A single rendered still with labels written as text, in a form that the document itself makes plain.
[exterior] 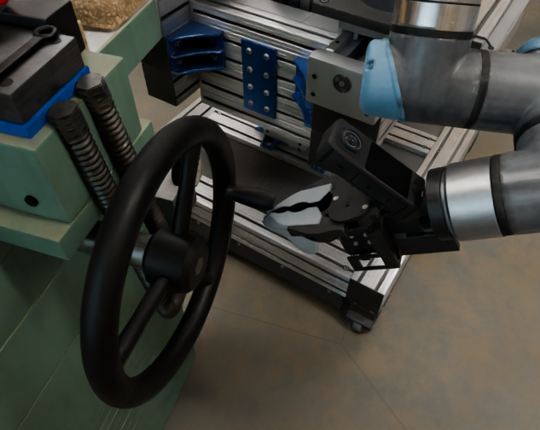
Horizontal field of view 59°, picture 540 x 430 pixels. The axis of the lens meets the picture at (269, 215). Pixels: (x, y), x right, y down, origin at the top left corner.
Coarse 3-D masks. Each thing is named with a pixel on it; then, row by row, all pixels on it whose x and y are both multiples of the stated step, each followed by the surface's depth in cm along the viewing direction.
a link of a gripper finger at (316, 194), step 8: (328, 184) 54; (304, 192) 55; (312, 192) 54; (320, 192) 54; (328, 192) 53; (288, 200) 55; (296, 200) 55; (304, 200) 54; (312, 200) 53; (320, 200) 53; (328, 200) 53; (280, 208) 55; (288, 208) 55; (296, 208) 55; (304, 208) 55; (320, 208) 53; (264, 216) 57
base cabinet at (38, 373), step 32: (64, 288) 61; (128, 288) 78; (32, 320) 57; (64, 320) 63; (128, 320) 81; (160, 320) 96; (0, 352) 53; (32, 352) 58; (64, 352) 65; (192, 352) 123; (0, 384) 54; (32, 384) 60; (64, 384) 66; (0, 416) 55; (32, 416) 61; (64, 416) 68; (96, 416) 78; (128, 416) 91; (160, 416) 110
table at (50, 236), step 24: (144, 24) 65; (96, 48) 57; (120, 48) 61; (144, 48) 66; (144, 120) 53; (144, 144) 53; (0, 216) 44; (24, 216) 44; (96, 216) 47; (0, 240) 46; (24, 240) 44; (48, 240) 43; (72, 240) 44
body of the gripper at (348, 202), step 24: (336, 192) 51; (360, 192) 49; (432, 192) 44; (336, 216) 49; (360, 216) 47; (384, 216) 48; (432, 216) 44; (360, 240) 51; (384, 240) 48; (408, 240) 49; (432, 240) 48; (456, 240) 48; (360, 264) 52
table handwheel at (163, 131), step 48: (192, 144) 42; (144, 192) 36; (192, 192) 46; (96, 240) 35; (144, 240) 48; (192, 240) 46; (96, 288) 34; (192, 288) 47; (96, 336) 35; (192, 336) 56; (96, 384) 38; (144, 384) 45
